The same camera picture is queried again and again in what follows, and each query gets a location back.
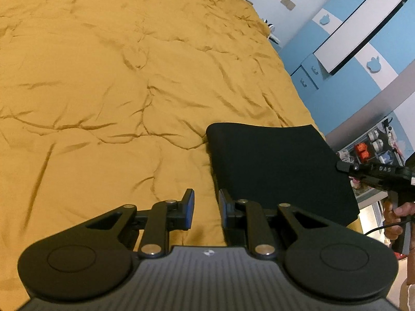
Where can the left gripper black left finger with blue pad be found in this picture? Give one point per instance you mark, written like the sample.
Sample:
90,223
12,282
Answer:
94,258

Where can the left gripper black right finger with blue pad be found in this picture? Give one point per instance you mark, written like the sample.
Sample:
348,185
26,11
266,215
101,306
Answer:
323,259

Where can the black pants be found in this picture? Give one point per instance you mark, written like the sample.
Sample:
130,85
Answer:
273,165

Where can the person's right hand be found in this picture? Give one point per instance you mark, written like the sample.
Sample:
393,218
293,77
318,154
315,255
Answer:
394,215

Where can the shelf with colourful items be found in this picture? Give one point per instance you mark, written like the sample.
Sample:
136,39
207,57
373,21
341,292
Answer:
385,143

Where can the blue white wardrobe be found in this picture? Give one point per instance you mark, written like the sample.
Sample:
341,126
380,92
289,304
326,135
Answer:
340,54

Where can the mustard yellow bed sheet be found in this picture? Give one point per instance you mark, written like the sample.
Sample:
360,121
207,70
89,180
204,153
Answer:
106,102

